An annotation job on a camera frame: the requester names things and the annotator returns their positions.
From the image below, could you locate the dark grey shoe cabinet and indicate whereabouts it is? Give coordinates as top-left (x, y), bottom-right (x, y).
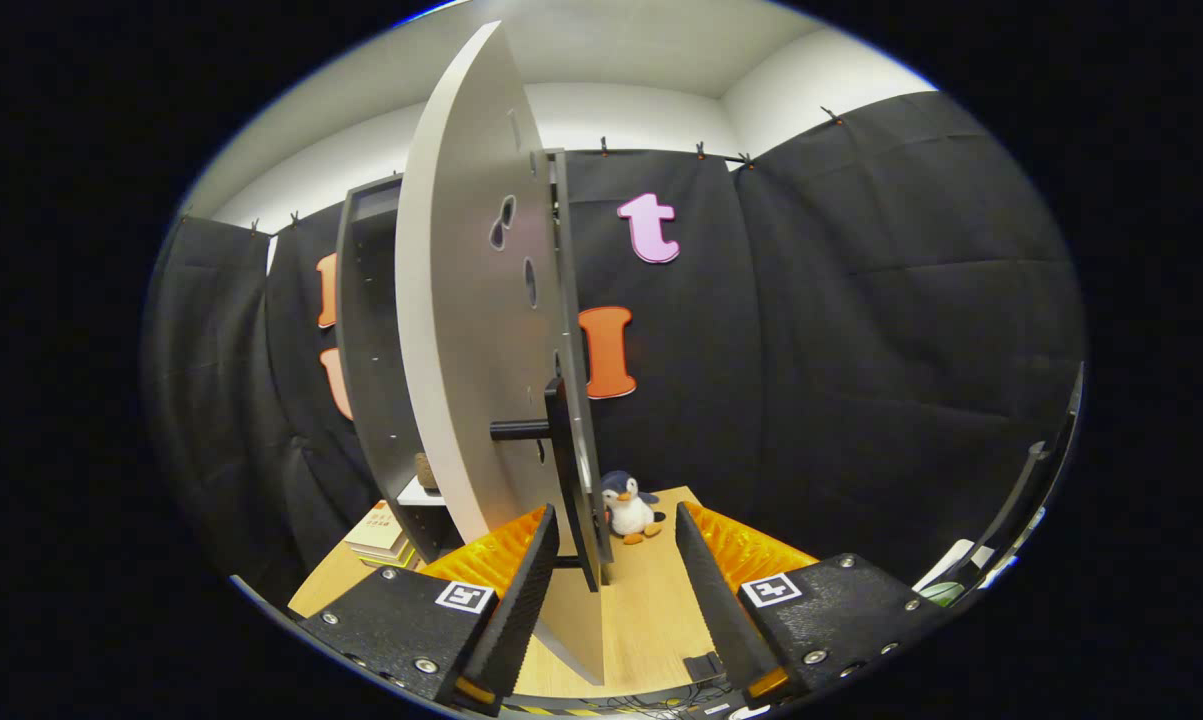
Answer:
top-left (336, 148), bottom-right (602, 566)

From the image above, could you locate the yellow edged book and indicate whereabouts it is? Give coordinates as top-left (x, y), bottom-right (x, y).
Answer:
top-left (361, 538), bottom-right (419, 571)

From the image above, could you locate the penguin plush toy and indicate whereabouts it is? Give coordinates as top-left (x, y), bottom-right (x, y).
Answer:
top-left (601, 470), bottom-right (667, 546)

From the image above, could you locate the thin dark pole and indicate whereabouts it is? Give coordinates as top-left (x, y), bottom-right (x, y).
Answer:
top-left (961, 362), bottom-right (1087, 601)

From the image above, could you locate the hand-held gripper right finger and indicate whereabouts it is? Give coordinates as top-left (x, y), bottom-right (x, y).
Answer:
top-left (674, 500), bottom-right (947, 706)

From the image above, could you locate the black backdrop cloth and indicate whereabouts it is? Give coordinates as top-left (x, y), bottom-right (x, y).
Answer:
top-left (141, 90), bottom-right (1092, 601)

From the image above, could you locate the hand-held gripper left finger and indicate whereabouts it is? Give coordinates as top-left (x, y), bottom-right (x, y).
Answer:
top-left (296, 503), bottom-right (562, 716)

